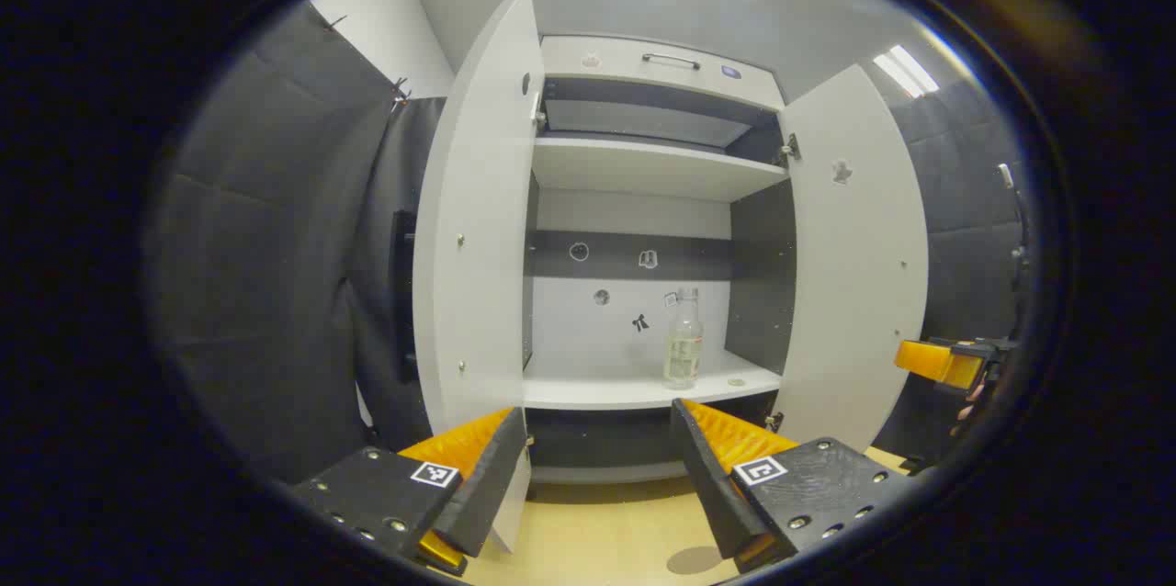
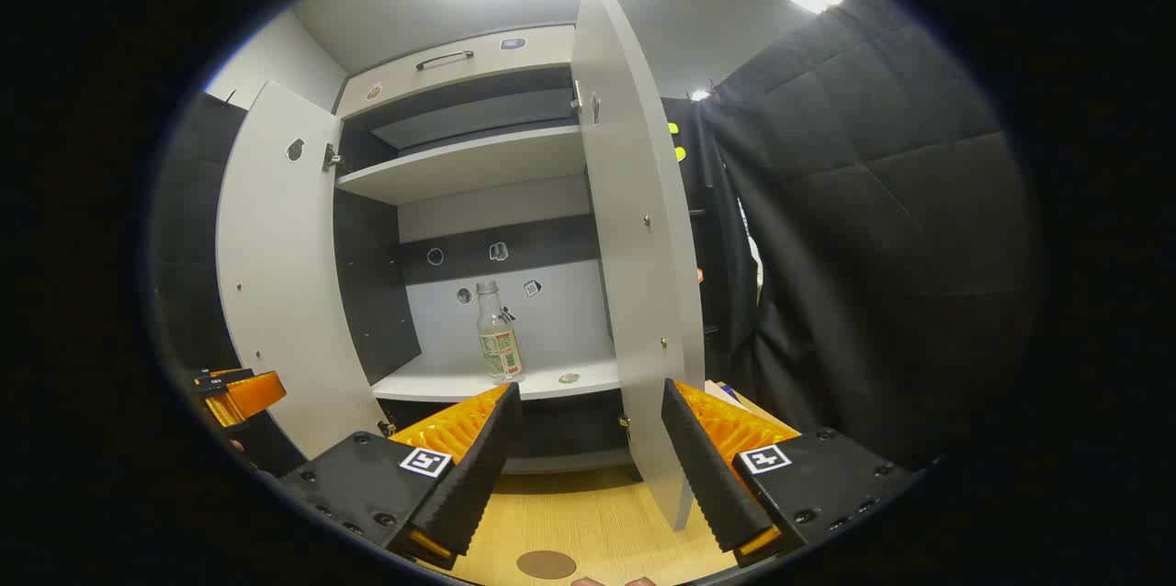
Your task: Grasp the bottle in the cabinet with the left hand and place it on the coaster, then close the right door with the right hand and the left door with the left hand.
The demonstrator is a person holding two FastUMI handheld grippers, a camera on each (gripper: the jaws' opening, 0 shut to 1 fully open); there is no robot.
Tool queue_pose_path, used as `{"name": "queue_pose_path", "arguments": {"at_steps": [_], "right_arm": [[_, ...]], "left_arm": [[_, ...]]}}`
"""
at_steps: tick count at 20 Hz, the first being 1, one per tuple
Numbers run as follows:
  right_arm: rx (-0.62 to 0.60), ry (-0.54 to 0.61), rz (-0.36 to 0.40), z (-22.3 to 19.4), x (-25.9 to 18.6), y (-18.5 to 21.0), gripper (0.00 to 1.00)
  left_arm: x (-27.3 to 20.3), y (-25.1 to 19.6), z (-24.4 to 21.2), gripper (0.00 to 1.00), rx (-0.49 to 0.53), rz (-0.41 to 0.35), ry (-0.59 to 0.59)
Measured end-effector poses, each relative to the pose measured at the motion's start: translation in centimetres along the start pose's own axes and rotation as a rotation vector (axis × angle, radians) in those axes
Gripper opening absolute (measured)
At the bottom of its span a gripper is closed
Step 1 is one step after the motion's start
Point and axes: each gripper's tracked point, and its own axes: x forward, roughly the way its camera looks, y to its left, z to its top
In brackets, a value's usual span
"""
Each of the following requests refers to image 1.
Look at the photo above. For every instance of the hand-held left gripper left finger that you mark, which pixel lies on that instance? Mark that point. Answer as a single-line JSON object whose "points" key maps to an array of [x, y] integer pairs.
{"points": [[487, 485]]}

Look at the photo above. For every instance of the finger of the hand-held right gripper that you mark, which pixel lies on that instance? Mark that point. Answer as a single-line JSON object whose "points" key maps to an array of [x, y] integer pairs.
{"points": [[932, 361]]}

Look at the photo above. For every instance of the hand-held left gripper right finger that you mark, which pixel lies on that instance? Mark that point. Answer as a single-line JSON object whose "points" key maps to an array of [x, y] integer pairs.
{"points": [[707, 476]]}

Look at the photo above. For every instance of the clear glass bottle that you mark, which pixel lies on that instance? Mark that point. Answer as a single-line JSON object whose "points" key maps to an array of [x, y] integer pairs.
{"points": [[684, 347]]}

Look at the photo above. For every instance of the white and grey cabinet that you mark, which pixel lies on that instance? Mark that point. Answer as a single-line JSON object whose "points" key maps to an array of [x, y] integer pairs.
{"points": [[634, 329]]}

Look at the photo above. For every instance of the metal door hinge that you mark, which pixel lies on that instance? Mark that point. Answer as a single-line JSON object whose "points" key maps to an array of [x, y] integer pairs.
{"points": [[790, 150], [539, 111], [774, 422]]}

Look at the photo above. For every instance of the white cabinet shelf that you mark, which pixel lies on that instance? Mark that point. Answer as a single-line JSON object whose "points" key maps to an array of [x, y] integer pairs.
{"points": [[643, 168]]}

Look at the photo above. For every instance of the white cabinet drawer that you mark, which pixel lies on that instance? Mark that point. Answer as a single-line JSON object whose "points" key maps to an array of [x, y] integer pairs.
{"points": [[625, 72]]}

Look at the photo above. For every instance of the dark quilted cloth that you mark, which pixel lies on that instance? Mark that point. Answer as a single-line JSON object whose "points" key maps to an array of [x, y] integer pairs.
{"points": [[965, 255]]}

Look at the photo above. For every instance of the dark metal stand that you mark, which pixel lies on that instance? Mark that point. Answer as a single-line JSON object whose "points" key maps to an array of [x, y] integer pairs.
{"points": [[1020, 237]]}

